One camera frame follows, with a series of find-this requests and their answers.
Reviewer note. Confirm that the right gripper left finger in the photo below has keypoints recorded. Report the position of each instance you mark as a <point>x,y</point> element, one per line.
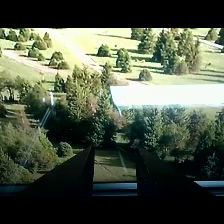
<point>75,176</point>

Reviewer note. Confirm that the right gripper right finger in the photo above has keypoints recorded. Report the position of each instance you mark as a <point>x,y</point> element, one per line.
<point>156,178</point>

